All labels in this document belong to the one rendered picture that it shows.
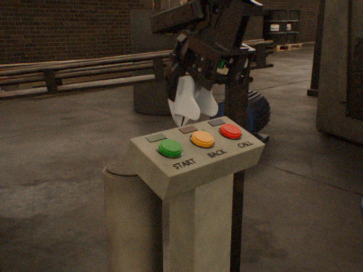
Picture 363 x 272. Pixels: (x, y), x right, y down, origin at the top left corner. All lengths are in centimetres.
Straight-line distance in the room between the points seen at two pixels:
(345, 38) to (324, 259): 163
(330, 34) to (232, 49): 240
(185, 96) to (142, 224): 33
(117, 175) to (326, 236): 107
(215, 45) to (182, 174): 21
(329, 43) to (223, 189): 226
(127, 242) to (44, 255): 74
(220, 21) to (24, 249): 125
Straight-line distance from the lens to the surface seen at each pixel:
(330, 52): 288
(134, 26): 344
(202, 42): 51
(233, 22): 49
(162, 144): 63
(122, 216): 79
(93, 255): 148
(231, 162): 69
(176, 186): 61
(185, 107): 56
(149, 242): 83
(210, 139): 68
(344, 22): 278
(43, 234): 166
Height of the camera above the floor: 81
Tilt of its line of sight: 17 degrees down
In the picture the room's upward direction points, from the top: straight up
